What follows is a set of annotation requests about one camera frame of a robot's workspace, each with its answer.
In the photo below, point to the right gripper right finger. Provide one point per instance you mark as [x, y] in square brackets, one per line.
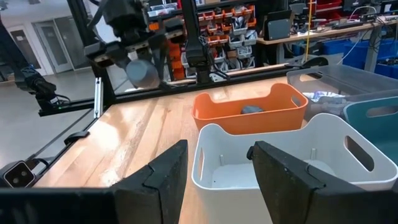
[295, 199]

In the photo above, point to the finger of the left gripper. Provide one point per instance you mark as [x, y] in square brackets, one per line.
[124, 63]
[160, 59]

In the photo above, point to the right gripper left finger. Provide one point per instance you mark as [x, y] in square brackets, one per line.
[93, 205]

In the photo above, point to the small white blue toothpaste tube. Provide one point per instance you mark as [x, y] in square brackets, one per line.
[318, 95]

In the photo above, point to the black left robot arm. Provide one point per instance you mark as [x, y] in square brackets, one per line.
[194, 46]

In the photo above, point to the silver aluminium extrusion bar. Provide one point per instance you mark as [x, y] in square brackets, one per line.
[98, 99]

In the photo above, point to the white plastic bin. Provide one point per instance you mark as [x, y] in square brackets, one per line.
[280, 133]

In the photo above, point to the grey glass double door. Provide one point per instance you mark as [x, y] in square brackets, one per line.
[59, 43]

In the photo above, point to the shelf of small parts bins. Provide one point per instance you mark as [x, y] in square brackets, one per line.
[239, 31]

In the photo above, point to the orange plastic bin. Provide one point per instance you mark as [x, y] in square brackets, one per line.
[248, 123]

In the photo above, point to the teal plastic bin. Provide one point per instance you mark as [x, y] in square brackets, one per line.
[373, 130]

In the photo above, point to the black monitor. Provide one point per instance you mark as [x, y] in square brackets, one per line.
[278, 26]

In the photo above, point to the grey translucent plastic bin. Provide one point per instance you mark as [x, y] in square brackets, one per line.
[348, 77]

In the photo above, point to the blue storage crates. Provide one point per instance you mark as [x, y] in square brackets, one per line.
[354, 51]

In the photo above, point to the wooden workbench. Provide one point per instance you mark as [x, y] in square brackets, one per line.
[326, 32]

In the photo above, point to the black aluminium table frame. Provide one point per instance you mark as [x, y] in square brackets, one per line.
[93, 46]

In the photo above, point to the black frame bracket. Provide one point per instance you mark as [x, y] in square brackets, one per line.
[76, 137]

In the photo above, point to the black depth camera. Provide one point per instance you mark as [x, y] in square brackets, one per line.
[18, 174]

